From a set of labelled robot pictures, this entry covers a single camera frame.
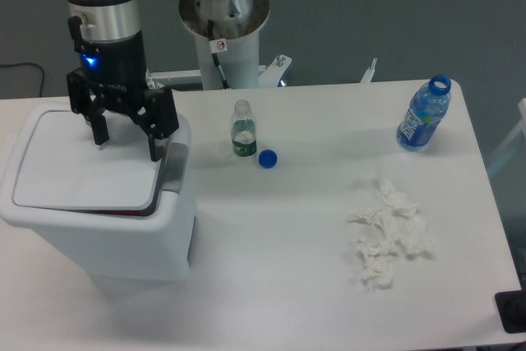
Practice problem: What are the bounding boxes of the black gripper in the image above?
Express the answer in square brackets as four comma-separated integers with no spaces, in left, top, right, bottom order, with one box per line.
[67,16,179,162]

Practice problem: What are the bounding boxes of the white trash can lid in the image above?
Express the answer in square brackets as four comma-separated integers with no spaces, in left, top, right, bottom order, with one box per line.
[13,107,159,211]

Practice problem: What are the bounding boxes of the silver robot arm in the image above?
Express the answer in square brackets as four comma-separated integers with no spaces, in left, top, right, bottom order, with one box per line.
[67,0,270,161]

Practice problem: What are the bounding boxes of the red object in trash can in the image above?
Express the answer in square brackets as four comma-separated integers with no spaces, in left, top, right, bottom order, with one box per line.
[80,209,155,217]

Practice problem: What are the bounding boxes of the white trash can body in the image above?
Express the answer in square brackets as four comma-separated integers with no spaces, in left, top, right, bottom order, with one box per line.
[1,103,196,281]

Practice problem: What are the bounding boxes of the blue bottle cap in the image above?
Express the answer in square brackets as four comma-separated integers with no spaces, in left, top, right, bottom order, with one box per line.
[258,149,278,169]

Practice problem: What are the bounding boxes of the clear green-label bottle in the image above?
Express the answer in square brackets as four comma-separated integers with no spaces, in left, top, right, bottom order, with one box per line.
[230,99,256,157]

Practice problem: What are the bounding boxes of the crumpled white tissue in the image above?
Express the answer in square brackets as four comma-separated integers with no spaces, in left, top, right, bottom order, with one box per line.
[348,178,434,292]

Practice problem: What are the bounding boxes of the blue plastic drink bottle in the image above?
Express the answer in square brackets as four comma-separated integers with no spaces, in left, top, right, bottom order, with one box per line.
[396,74,451,151]

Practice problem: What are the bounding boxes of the black device at table edge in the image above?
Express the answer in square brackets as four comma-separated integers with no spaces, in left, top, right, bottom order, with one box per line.
[495,290,525,334]

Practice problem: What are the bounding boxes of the black floor cable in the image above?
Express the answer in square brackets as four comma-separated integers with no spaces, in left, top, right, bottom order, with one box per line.
[0,62,45,95]

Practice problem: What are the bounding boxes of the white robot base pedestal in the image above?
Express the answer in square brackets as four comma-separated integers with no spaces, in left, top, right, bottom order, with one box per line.
[194,32,260,90]

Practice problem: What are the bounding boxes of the white metal frame bracket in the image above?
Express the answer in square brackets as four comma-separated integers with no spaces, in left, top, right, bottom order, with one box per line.
[145,53,379,93]

